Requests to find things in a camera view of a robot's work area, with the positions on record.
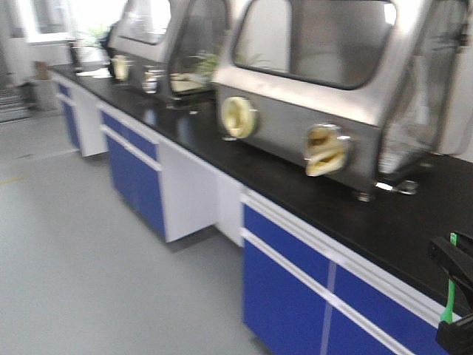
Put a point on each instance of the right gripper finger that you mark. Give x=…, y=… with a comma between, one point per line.
x=456, y=261
x=456, y=337

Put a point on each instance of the steel glove box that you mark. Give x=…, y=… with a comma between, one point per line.
x=355, y=91
x=169, y=49

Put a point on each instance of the near steel glove box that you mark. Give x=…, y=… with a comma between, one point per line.
x=355, y=91

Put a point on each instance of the blue white lab bench cabinets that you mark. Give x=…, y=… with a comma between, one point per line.
x=322, y=273

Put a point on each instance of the far steel glove box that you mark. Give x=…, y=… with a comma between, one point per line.
x=169, y=49

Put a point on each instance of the green plastic spoon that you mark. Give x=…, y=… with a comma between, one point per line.
x=447, y=315

